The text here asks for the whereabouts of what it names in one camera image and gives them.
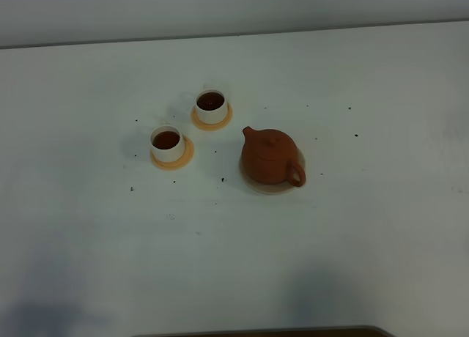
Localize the far white teacup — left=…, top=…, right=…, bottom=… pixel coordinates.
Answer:
left=195, top=85, right=228, bottom=125

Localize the brown clay teapot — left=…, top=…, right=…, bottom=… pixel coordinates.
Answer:
left=241, top=127, right=306, bottom=187

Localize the beige round teapot saucer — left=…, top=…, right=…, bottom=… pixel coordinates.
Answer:
left=240, top=141, right=306, bottom=194

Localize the orange cup coaster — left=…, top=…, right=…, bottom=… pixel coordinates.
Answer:
left=149, top=136, right=195, bottom=171
left=191, top=103, right=233, bottom=131

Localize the white teacup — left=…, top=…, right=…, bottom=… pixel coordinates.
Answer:
left=195, top=85, right=228, bottom=125
left=149, top=125, right=185, bottom=163

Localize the far orange cup coaster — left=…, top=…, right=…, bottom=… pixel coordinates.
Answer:
left=191, top=103, right=233, bottom=131

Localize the near orange cup coaster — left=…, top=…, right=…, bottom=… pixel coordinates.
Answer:
left=149, top=136, right=195, bottom=171

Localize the near white teacup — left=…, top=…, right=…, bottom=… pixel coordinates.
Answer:
left=149, top=125, right=185, bottom=163

